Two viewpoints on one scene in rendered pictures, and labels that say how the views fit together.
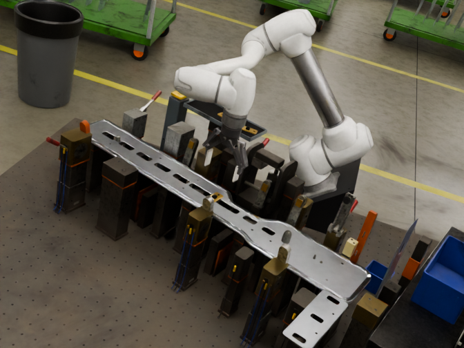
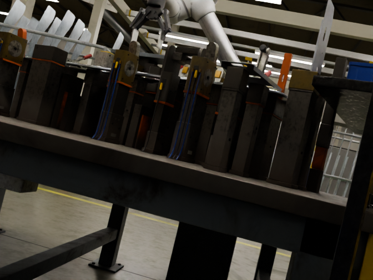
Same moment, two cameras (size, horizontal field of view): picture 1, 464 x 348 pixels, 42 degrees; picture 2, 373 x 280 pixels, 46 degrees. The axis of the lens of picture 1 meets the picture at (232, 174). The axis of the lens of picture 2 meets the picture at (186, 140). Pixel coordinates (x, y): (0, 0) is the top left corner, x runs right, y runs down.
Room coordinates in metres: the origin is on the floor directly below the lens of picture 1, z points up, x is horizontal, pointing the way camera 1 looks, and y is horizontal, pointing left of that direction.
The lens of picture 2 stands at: (0.14, -0.26, 0.73)
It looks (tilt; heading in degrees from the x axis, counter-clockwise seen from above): 2 degrees up; 1
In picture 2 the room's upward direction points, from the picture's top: 14 degrees clockwise
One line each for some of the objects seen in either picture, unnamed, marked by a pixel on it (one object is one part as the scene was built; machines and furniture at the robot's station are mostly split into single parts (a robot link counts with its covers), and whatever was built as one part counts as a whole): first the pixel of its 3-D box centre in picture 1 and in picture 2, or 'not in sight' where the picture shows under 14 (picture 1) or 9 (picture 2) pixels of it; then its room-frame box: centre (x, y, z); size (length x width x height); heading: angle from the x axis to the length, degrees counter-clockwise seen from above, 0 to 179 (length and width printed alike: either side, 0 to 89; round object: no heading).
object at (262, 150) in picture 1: (258, 202); (179, 101); (2.12, -0.14, 0.94); 0.18 x 0.13 x 0.49; 62
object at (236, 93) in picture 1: (237, 90); not in sight; (1.98, 0.06, 1.47); 0.13 x 0.11 x 0.16; 90
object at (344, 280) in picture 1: (208, 197); (133, 75); (1.98, 0.07, 1.00); 1.38 x 0.22 x 0.02; 62
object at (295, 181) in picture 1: (282, 222); not in sight; (2.07, -0.25, 0.91); 0.07 x 0.05 x 0.42; 152
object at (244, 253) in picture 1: (233, 284); (159, 113); (1.69, -0.11, 0.84); 0.10 x 0.05 x 0.29; 152
